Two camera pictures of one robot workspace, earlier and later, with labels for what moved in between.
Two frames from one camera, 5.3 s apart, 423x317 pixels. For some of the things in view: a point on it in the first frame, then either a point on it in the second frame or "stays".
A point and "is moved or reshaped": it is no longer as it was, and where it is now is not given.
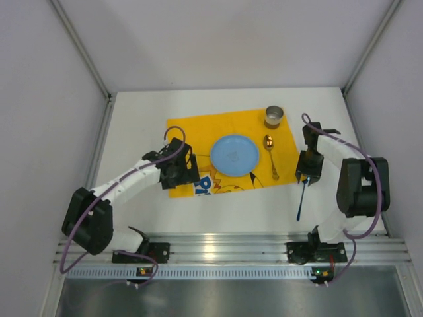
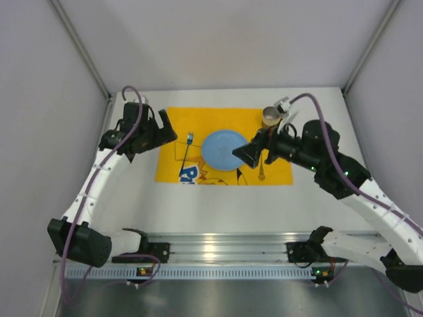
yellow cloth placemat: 275,165 is moved or reshaped
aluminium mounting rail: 384,248 stays
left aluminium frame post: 83,49 stays
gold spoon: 268,142 is moved or reshaped
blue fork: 305,181 to 190,140
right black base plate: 301,253 stays
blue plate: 234,155 is moved or reshaped
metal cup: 273,114 stays
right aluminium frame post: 392,10 stays
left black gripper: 190,168 to 155,129
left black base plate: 160,252 stays
